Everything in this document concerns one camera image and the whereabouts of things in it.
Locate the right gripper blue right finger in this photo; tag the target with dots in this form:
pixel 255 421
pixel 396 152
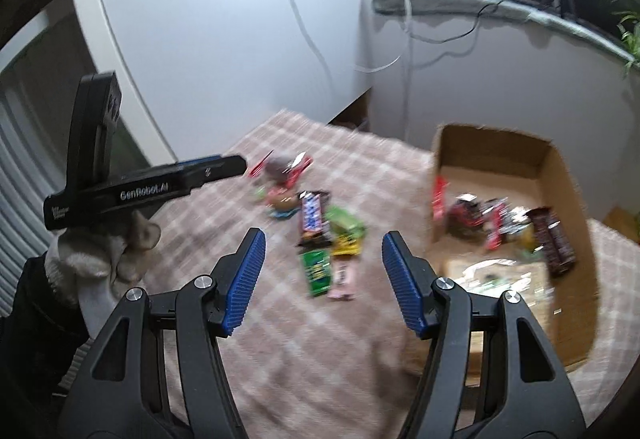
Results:
pixel 524 389

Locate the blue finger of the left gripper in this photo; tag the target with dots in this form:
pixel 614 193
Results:
pixel 215 167

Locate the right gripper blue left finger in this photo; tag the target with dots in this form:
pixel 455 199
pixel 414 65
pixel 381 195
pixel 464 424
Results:
pixel 121 389

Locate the round chocolate ball candy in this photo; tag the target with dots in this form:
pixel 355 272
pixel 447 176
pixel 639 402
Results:
pixel 283 203

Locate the snickers bar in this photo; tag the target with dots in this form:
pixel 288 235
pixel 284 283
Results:
pixel 314 228

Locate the dark green candy packet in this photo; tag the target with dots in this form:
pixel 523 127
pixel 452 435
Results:
pixel 318 272

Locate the left hand white glove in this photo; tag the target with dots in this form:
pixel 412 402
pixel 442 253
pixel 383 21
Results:
pixel 93 267

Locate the red wrapped brown cake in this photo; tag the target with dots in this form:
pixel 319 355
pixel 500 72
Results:
pixel 281 170

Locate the cracker pack clear wrapper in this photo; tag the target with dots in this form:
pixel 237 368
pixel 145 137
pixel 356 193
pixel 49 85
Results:
pixel 492 277

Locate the dark brown chocolate bar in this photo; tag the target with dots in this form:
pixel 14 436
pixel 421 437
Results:
pixel 549 233

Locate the white cabinet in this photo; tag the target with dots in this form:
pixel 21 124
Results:
pixel 198 74

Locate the light green snack packet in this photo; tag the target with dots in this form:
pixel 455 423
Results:
pixel 343 222

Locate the yellow candy packet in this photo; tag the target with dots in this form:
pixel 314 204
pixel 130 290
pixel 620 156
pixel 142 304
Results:
pixel 345 245

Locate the pink candy packet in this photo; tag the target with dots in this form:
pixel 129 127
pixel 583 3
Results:
pixel 343 278

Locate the red silver candy wrappers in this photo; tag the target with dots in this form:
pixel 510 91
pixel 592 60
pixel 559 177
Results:
pixel 491 222

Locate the brown cardboard box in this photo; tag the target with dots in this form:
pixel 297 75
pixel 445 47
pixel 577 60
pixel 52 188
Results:
pixel 530 172

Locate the pink plaid tablecloth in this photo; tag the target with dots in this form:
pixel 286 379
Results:
pixel 322 351

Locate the red wrapper in box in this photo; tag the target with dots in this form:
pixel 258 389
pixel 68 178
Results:
pixel 439 201

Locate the green potted plant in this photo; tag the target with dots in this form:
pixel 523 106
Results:
pixel 628 24

